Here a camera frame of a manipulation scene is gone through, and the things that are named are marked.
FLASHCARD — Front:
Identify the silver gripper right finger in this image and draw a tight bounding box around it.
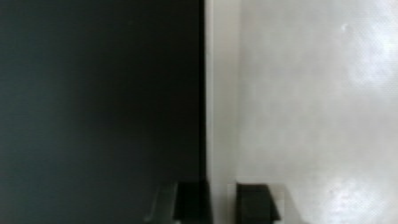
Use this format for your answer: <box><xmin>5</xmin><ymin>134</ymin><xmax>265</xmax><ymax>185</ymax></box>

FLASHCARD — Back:
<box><xmin>235</xmin><ymin>184</ymin><xmax>281</xmax><ymax>224</ymax></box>

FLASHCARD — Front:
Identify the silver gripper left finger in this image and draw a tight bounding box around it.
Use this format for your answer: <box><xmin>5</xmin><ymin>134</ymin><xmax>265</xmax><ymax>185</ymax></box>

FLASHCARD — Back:
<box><xmin>144</xmin><ymin>181</ymin><xmax>213</xmax><ymax>224</ymax></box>

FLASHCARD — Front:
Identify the white desk top tray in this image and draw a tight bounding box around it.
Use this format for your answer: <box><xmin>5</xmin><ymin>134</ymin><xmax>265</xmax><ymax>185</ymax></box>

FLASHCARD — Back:
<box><xmin>204</xmin><ymin>0</ymin><xmax>398</xmax><ymax>224</ymax></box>

